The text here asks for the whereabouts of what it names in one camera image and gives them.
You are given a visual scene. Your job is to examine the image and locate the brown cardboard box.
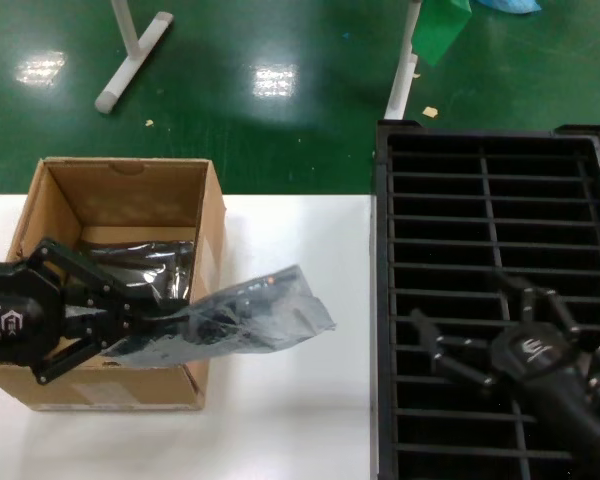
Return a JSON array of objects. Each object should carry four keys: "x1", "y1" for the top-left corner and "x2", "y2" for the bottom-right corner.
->
[{"x1": 0, "y1": 156, "x2": 228, "y2": 412}]

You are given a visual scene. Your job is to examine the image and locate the black slotted container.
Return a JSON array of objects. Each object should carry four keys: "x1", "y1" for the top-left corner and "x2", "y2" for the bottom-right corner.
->
[{"x1": 371, "y1": 119, "x2": 600, "y2": 480}]

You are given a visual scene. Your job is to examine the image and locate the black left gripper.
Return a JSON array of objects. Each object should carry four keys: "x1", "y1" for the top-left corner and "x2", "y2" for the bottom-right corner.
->
[{"x1": 0, "y1": 237, "x2": 192, "y2": 387}]

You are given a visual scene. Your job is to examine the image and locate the green tablecloth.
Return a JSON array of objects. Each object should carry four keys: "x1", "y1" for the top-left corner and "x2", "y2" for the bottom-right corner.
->
[{"x1": 410, "y1": 0, "x2": 475, "y2": 69}]

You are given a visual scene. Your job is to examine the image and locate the grey antistatic bag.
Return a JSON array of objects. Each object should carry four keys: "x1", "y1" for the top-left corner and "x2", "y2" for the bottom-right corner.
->
[{"x1": 101, "y1": 263, "x2": 339, "y2": 370}]

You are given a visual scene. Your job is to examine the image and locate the blue shoe cover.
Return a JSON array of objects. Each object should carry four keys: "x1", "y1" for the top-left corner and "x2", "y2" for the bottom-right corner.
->
[{"x1": 472, "y1": 0, "x2": 544, "y2": 14}]

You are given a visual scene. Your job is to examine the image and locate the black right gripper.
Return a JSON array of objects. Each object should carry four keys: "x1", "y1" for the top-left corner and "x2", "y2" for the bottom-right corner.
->
[{"x1": 408, "y1": 271, "x2": 600, "y2": 454}]

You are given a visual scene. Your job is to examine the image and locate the white table leg with foot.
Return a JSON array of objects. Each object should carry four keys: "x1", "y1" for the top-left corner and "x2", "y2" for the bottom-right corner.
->
[
  {"x1": 383, "y1": 0, "x2": 424, "y2": 122},
  {"x1": 94, "y1": 0, "x2": 175, "y2": 116}
]

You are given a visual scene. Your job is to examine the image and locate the flat bagged graphics card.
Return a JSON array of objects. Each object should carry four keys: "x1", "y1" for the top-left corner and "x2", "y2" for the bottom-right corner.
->
[{"x1": 74, "y1": 239, "x2": 197, "y2": 304}]

